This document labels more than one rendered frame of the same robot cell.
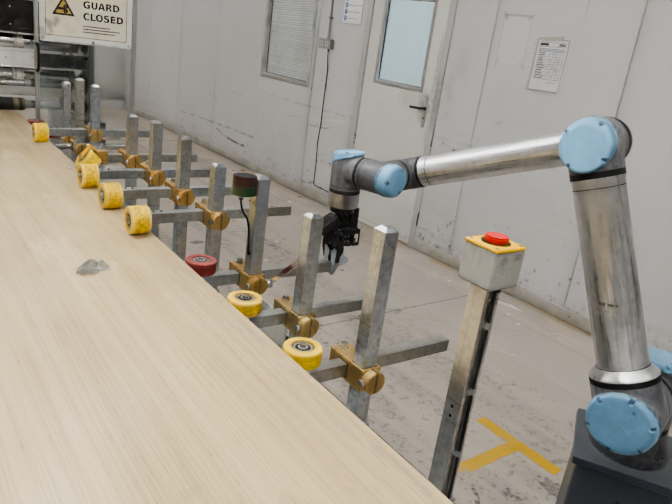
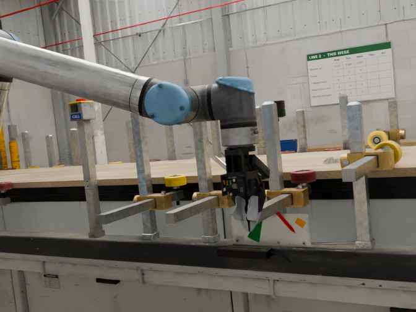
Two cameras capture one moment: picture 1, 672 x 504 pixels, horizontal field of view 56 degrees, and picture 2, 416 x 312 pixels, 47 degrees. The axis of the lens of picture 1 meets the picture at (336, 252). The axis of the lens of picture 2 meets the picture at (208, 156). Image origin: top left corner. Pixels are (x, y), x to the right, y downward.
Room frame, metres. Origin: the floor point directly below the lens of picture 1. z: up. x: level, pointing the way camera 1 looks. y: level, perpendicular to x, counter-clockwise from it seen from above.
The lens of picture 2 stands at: (2.85, -0.52, 1.10)
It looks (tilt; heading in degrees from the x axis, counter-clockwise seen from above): 4 degrees down; 158
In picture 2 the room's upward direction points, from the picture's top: 6 degrees counter-clockwise
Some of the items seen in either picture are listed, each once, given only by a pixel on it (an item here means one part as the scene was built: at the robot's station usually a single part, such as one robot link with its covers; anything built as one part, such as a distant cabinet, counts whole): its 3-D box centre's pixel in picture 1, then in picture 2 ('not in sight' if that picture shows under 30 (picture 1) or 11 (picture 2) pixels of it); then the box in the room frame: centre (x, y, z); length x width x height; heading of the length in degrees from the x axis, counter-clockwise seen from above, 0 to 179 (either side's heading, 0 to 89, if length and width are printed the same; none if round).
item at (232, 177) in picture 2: (342, 226); (241, 171); (1.79, -0.01, 0.97); 0.09 x 0.08 x 0.12; 128
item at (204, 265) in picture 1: (200, 277); (304, 187); (1.52, 0.34, 0.85); 0.08 x 0.08 x 0.11
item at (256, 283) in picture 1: (246, 277); (285, 197); (1.58, 0.23, 0.85); 0.13 x 0.06 x 0.05; 38
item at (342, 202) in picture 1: (342, 199); (240, 137); (1.79, 0.00, 1.05); 0.10 x 0.09 x 0.05; 38
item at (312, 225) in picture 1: (302, 309); (206, 189); (1.37, 0.06, 0.87); 0.03 x 0.03 x 0.48; 38
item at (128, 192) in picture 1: (186, 190); not in sight; (2.01, 0.52, 0.95); 0.50 x 0.04 x 0.04; 128
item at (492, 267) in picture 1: (490, 263); (82, 111); (0.96, -0.25, 1.18); 0.07 x 0.07 x 0.08; 38
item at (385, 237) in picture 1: (369, 336); (144, 177); (1.17, -0.09, 0.92); 0.03 x 0.03 x 0.48; 38
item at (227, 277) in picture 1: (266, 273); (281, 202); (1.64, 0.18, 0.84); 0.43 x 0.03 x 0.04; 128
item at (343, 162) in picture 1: (347, 170); (235, 102); (1.78, 0.00, 1.14); 0.10 x 0.09 x 0.12; 54
